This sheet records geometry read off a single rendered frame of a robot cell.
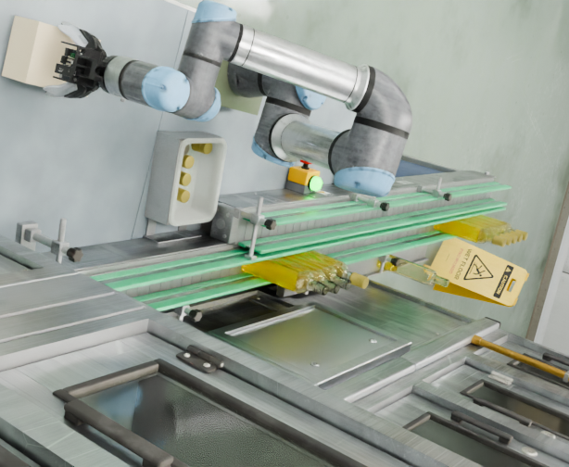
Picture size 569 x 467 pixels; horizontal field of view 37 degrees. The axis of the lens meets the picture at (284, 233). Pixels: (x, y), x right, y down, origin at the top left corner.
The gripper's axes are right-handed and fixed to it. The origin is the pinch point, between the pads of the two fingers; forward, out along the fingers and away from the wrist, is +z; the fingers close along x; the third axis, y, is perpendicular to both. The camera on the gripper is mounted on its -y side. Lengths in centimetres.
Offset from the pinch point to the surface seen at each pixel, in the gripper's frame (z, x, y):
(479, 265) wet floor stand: 54, 59, -410
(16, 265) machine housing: -33, 33, 26
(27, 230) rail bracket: -4.5, 34.6, 1.4
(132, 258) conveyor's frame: -4, 40, -31
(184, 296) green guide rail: -11, 48, -45
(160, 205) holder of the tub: 3, 28, -43
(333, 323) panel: -29, 51, -89
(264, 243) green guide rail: -9, 34, -75
